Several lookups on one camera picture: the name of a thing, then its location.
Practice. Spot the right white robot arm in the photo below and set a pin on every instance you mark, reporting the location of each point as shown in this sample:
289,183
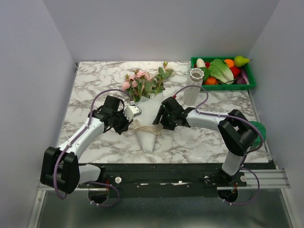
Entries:
239,135

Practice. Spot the white wrapping paper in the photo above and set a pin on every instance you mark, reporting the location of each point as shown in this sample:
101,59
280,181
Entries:
149,107

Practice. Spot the cream ribbon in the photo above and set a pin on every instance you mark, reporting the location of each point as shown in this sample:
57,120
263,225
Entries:
154,129

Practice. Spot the purple toy eggplant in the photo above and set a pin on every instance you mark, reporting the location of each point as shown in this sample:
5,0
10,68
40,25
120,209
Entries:
242,79

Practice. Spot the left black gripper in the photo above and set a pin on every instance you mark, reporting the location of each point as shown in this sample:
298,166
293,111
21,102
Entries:
125,127

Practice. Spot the pink flower bouquet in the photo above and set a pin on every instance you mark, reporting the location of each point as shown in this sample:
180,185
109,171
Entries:
144,84

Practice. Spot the green plastic tray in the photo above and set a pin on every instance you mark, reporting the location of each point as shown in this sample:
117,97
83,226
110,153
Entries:
220,87

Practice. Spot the green tape roll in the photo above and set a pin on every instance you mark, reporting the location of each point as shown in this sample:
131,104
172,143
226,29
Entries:
262,130

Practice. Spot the white ribbed vase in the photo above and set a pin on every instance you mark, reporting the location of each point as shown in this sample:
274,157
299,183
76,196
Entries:
193,84

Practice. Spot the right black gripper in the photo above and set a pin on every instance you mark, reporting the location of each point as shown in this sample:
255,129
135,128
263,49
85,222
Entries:
170,126

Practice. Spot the orange toy pumpkin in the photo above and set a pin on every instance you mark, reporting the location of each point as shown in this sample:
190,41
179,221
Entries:
211,81

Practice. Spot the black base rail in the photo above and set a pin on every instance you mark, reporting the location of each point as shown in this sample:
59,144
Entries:
139,168

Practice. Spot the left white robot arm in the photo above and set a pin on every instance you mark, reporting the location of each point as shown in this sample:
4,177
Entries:
61,169

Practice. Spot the white toy radish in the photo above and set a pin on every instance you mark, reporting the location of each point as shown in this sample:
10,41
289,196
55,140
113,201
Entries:
200,63

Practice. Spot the green toy pear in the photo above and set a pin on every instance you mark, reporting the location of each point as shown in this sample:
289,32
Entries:
240,61

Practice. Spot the green toy cabbage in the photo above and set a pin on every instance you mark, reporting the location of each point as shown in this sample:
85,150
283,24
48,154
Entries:
220,71

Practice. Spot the red toy pepper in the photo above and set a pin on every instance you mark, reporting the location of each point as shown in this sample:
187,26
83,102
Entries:
235,71

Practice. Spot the orange toy fruit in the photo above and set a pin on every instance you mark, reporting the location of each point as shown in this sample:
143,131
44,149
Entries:
230,62

